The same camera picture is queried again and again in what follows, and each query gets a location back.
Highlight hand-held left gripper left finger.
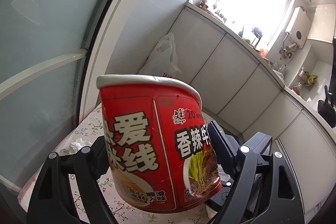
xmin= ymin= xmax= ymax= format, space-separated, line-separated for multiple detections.
xmin=26 ymin=135 xmax=116 ymax=224

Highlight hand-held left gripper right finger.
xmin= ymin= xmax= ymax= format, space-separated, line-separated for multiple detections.
xmin=208 ymin=120 xmax=305 ymax=224

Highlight red instant noodle cup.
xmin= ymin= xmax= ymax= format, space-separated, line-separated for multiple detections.
xmin=96 ymin=74 xmax=222 ymax=220

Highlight white crumpled tissue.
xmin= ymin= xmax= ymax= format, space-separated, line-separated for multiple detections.
xmin=61 ymin=138 xmax=91 ymax=155

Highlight floral tablecloth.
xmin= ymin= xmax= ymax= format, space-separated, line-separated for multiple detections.
xmin=17 ymin=105 xmax=229 ymax=224

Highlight black frying pan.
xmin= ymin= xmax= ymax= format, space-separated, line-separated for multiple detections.
xmin=318 ymin=85 xmax=336 ymax=115

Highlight white kitchen cabinets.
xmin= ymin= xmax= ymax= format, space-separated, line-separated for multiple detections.
xmin=155 ymin=1 xmax=336 ymax=224

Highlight white plastic bag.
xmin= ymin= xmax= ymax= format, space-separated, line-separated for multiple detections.
xmin=138 ymin=32 xmax=182 ymax=78

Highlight white water heater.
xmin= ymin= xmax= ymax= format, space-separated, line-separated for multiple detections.
xmin=285 ymin=7 xmax=311 ymax=48

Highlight frosted glass door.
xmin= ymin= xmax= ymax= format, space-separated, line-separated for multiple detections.
xmin=0 ymin=0 xmax=147 ymax=188

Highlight wire rack of packets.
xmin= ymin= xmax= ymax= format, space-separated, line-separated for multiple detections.
xmin=299 ymin=70 xmax=318 ymax=88

